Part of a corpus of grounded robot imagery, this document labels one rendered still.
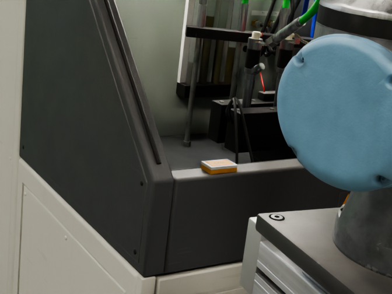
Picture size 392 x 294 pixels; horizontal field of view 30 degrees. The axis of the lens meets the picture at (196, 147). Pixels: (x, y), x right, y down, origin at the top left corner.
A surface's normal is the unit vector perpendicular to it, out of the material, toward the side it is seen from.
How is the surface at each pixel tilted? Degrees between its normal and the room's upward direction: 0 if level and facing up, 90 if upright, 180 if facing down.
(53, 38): 90
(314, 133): 98
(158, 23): 90
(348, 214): 72
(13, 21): 90
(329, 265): 0
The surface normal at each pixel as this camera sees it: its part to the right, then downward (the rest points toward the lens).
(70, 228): -0.84, 0.07
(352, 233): -0.81, -0.25
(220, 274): 0.52, 0.31
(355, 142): -0.64, 0.29
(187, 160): 0.11, -0.95
